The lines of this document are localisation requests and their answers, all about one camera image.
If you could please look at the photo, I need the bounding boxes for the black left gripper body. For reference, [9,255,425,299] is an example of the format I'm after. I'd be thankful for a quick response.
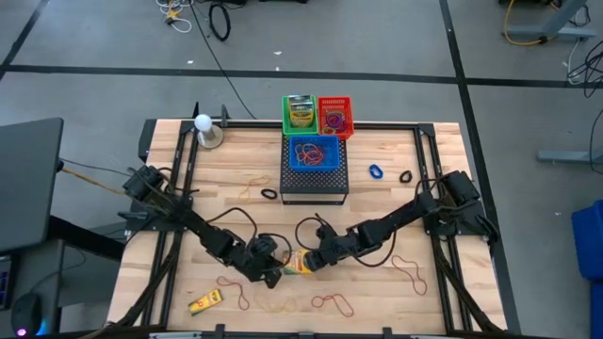
[235,234,284,288]

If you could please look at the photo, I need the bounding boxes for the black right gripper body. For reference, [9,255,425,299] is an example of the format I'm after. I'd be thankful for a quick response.
[308,225,367,273]

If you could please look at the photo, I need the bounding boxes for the blue plastic basket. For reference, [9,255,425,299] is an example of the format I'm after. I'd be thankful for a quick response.
[287,135,341,173]

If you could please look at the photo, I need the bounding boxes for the orange rubber band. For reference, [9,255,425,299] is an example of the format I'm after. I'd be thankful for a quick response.
[294,142,327,168]

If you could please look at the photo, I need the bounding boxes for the green plastic basket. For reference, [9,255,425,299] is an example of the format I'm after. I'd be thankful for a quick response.
[281,93,320,137]

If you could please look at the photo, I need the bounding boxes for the red plastic basket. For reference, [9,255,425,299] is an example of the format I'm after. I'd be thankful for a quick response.
[318,96,355,141]

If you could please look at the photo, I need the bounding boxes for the grey desk foot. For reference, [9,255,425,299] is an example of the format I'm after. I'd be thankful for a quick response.
[538,149,603,165]

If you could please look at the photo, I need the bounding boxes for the grey desk leg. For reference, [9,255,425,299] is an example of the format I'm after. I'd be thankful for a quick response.
[505,0,597,41]

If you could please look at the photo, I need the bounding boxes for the yellow rubber band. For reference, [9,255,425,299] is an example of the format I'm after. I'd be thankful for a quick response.
[237,174,272,202]
[253,292,298,315]

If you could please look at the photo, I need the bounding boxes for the black perforated metal shelf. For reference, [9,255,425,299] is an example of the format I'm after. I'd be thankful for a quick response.
[280,136,350,206]

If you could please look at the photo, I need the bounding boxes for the small yellow crayon box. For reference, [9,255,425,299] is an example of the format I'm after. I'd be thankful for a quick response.
[187,288,224,316]

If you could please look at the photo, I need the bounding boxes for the white bulb lamp wooden base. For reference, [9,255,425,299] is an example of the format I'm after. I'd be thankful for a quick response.
[194,113,225,151]

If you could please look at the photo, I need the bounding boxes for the black computer mouse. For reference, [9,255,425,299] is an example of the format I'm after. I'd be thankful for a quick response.
[11,292,44,338]

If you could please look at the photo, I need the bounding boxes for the blue storage bin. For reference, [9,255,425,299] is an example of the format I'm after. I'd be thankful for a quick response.
[590,282,603,339]
[571,199,603,282]

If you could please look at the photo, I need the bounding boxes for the black device with lights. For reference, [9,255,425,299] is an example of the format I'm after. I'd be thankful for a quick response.
[0,256,13,312]

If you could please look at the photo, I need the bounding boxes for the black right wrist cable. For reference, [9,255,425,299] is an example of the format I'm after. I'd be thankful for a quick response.
[294,212,398,269]

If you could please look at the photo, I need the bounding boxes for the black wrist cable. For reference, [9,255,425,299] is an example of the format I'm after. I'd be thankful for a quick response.
[206,206,294,274]
[294,212,398,269]

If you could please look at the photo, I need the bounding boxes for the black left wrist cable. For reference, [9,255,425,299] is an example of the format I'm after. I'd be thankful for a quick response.
[206,206,294,274]

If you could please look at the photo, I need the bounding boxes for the tan braided cable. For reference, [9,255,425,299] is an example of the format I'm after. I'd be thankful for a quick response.
[60,167,127,195]

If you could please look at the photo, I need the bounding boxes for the long black floor cable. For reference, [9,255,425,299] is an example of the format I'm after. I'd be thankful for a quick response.
[187,0,258,121]

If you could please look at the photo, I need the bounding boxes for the coiled black floor cable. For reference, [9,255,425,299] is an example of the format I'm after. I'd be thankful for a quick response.
[207,1,233,42]

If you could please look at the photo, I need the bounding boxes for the white cable bundle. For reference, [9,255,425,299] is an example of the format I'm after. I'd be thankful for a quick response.
[155,0,193,34]

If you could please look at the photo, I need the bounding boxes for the yellow floor cable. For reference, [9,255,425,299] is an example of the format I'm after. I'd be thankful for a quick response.
[503,0,548,47]

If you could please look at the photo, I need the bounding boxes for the black cable bundle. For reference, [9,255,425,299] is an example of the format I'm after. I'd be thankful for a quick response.
[566,40,603,100]

